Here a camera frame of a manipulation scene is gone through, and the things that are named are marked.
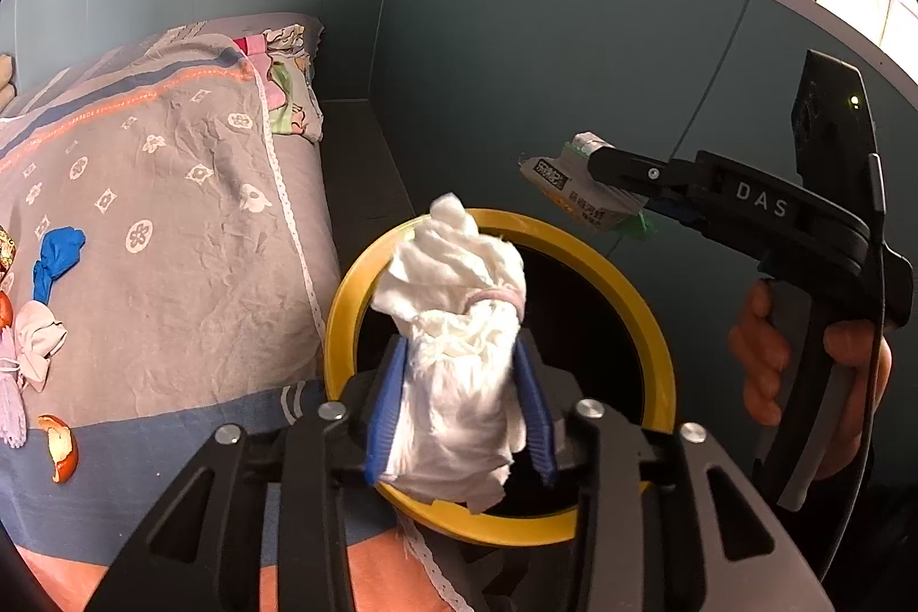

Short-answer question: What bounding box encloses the green snack packet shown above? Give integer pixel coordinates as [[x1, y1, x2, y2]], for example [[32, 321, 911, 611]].
[[518, 131, 661, 240]]

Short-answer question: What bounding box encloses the pink cloth pouch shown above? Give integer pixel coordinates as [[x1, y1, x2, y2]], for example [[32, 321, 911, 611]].
[[13, 300, 69, 391]]

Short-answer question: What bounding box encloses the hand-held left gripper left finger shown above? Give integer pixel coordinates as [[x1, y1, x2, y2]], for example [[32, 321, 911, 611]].
[[86, 336, 413, 612]]

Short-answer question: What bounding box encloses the yellow rimmed black bin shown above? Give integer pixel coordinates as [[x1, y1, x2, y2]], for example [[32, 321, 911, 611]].
[[324, 209, 677, 547]]

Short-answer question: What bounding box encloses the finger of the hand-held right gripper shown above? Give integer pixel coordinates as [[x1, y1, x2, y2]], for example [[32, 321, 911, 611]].
[[586, 145, 711, 192], [635, 189, 719, 229]]

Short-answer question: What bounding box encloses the white tissue wad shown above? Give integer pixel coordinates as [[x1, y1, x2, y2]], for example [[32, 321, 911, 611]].
[[371, 192, 528, 513]]

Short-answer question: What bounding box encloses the pastel floral cloth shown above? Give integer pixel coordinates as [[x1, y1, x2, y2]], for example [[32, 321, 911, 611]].
[[233, 22, 325, 143]]

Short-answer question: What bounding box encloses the printed grey blue blanket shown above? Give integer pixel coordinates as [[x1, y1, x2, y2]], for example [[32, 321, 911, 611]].
[[0, 13, 460, 612]]

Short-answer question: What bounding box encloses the person's right hand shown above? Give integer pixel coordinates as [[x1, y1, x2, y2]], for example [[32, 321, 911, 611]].
[[728, 280, 894, 482]]

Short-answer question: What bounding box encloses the orange peel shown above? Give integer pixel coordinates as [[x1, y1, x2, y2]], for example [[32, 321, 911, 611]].
[[37, 415, 79, 484]]

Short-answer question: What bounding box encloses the blue rubber glove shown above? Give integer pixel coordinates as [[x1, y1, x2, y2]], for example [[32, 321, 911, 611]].
[[32, 227, 87, 305]]

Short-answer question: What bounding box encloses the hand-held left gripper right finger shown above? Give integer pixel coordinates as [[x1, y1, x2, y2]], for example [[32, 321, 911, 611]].
[[512, 340, 837, 612]]

